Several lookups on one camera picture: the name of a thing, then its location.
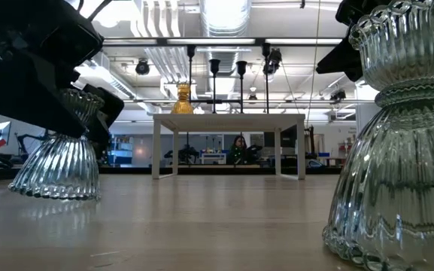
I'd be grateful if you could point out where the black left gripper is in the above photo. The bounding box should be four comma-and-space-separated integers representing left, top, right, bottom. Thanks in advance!
0, 0, 126, 161

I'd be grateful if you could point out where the small white table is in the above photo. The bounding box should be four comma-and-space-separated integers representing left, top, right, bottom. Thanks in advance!
200, 151, 228, 166

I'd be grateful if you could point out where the short black candlestick holder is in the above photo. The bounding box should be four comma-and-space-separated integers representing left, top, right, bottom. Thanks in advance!
208, 58, 221, 115
235, 59, 248, 115

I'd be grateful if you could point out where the black aluminium frame rail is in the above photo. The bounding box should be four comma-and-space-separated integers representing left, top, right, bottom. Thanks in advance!
0, 164, 344, 182

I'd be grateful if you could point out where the black wall monitor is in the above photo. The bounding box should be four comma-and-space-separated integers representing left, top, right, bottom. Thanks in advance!
263, 126, 299, 149

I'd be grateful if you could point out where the blue storage cart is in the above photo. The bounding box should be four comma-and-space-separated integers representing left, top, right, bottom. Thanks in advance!
108, 135, 134, 166

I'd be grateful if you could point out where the clear ribbed glass candle holder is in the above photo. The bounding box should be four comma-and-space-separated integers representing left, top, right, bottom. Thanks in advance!
8, 88, 105, 201
321, 0, 434, 271

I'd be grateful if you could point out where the black overhead frame bar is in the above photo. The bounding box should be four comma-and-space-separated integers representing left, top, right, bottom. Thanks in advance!
102, 35, 348, 47

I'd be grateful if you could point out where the tall black candlestick holder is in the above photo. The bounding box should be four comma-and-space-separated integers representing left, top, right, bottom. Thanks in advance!
185, 44, 197, 115
261, 42, 272, 115

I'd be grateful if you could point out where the amber ribbed glass candle holder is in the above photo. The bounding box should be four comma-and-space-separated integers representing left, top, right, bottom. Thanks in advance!
169, 83, 195, 115

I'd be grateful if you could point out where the black ceiling camera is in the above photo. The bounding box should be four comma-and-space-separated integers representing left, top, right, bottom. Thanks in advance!
263, 47, 283, 77

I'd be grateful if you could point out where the person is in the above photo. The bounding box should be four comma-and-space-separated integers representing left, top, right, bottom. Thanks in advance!
227, 135, 249, 166

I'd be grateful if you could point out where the silver ventilation duct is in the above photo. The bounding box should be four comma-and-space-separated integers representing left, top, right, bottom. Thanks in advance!
199, 0, 253, 97

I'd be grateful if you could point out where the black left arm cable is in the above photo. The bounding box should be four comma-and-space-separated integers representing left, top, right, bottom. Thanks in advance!
75, 0, 113, 23

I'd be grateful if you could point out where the computer monitor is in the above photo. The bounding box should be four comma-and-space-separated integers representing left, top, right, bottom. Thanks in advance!
0, 120, 12, 147

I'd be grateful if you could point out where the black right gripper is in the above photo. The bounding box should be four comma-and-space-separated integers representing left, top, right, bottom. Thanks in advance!
315, 0, 393, 83

